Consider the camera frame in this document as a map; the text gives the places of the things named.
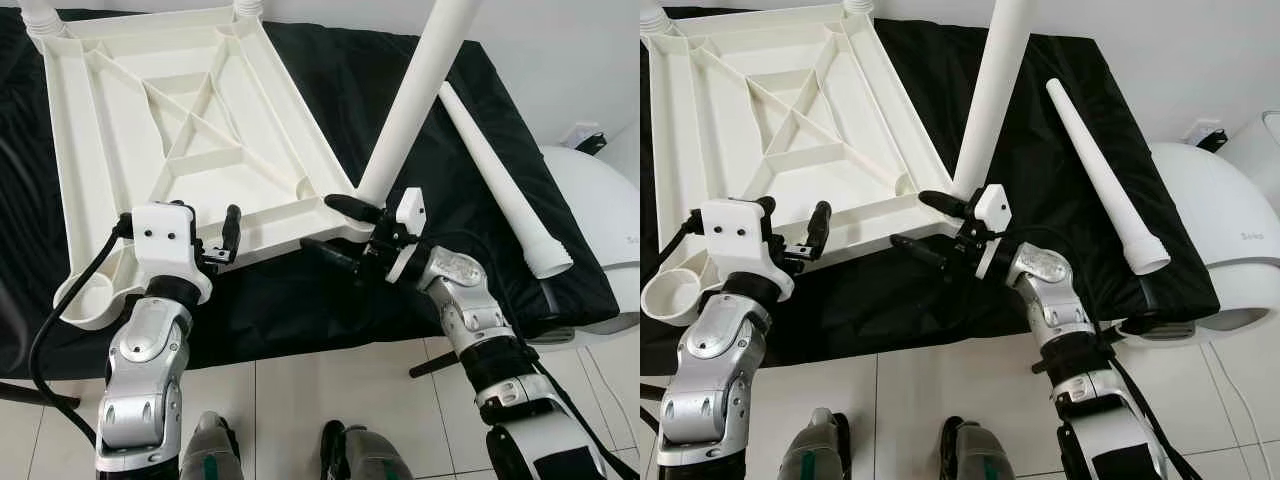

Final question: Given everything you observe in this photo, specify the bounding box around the white floor cable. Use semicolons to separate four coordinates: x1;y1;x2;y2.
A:
575;345;641;421
1205;340;1280;421

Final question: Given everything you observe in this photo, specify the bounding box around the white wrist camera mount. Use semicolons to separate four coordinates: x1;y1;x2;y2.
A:
130;203;213;303
975;183;1013;281
700;198;798;299
385;188;429;286

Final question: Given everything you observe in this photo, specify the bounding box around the white plastic table top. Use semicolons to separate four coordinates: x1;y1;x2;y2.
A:
640;2;966;328
40;5;386;331

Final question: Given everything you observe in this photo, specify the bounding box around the grey left robot foot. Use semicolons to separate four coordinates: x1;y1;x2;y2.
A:
180;410;243;480
778;408;851;480

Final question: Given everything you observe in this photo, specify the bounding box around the grey right robot foot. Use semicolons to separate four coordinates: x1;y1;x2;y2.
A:
320;420;416;480
938;415;1016;480

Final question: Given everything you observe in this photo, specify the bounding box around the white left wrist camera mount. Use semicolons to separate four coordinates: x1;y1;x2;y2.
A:
700;198;798;299
130;203;213;303

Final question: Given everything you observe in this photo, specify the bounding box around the wall socket black plug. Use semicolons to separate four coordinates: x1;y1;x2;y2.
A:
1185;120;1229;153
565;125;609;153

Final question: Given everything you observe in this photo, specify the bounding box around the black padded bed cover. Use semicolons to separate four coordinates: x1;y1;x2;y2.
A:
640;8;1221;376
0;12;621;381

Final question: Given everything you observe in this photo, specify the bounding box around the white dome appliance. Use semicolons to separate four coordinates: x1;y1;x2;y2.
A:
530;145;641;341
1120;142;1280;336

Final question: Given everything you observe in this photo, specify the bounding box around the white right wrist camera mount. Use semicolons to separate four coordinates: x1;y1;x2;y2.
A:
385;188;429;286
975;183;1013;281

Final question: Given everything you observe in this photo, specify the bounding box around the grey robot foot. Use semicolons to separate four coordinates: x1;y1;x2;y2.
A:
938;415;1016;480
320;420;416;480
778;408;851;480
180;410;243;480

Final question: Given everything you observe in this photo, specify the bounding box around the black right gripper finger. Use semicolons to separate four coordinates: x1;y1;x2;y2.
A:
918;190;973;219
890;235;951;273
300;238;363;276
325;193;386;224

